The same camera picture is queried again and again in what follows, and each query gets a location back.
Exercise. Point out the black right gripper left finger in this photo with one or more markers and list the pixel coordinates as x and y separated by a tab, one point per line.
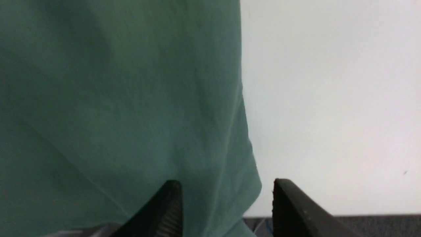
162	216

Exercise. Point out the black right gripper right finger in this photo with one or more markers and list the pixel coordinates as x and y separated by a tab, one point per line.
295	214

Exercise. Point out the green long-sleeved shirt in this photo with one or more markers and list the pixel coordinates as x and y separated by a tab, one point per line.
102	101

